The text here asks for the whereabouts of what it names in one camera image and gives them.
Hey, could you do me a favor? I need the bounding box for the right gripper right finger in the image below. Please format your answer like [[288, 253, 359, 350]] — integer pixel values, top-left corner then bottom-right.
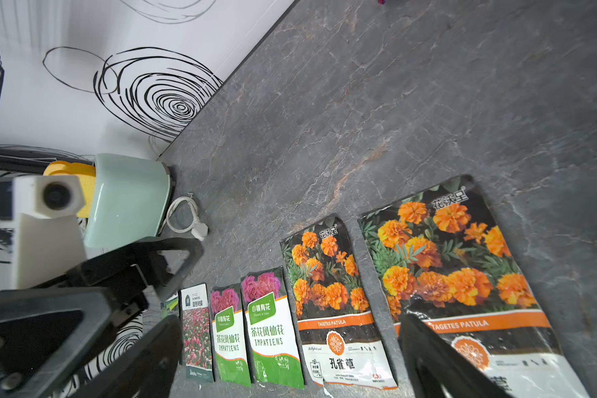
[[399, 314, 509, 397]]

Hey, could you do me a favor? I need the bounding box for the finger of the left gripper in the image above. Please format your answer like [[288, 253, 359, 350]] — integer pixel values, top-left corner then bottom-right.
[[0, 287, 148, 397], [44, 237, 203, 303]]

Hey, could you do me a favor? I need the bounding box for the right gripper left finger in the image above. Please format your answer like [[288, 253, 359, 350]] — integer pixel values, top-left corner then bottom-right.
[[73, 315, 183, 397]]

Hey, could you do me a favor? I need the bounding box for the green leafy seed packet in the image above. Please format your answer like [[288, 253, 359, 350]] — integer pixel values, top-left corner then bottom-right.
[[160, 294, 179, 319]]

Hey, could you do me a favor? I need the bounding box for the pink flower field seed packet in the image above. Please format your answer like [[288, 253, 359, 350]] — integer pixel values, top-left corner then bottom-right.
[[179, 284, 215, 382]]

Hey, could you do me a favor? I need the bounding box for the green white impatiens seed packet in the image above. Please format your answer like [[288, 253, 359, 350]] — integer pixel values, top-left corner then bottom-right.
[[210, 284, 252, 387]]

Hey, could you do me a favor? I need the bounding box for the orange marigold seed packet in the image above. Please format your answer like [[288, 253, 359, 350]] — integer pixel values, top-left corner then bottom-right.
[[358, 174, 587, 397], [280, 216, 397, 390]]

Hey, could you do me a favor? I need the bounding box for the mint green toaster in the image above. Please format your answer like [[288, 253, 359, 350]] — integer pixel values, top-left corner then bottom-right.
[[85, 154, 173, 250]]

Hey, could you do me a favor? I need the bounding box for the yellow toast slice front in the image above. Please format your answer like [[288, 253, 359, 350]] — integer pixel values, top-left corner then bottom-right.
[[43, 161, 96, 219]]

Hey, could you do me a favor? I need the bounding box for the white toaster power cable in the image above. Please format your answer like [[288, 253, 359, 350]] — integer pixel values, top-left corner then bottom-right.
[[158, 195, 210, 242]]

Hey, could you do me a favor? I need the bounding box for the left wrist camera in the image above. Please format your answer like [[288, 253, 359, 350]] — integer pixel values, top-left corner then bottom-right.
[[0, 175, 87, 290]]

